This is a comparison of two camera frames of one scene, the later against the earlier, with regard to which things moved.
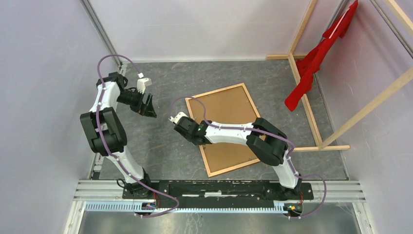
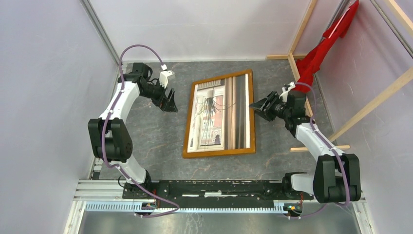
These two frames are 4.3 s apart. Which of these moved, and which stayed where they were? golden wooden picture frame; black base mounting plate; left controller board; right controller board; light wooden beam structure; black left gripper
Moved: golden wooden picture frame; black left gripper
Stayed: right controller board; light wooden beam structure; black base mounting plate; left controller board
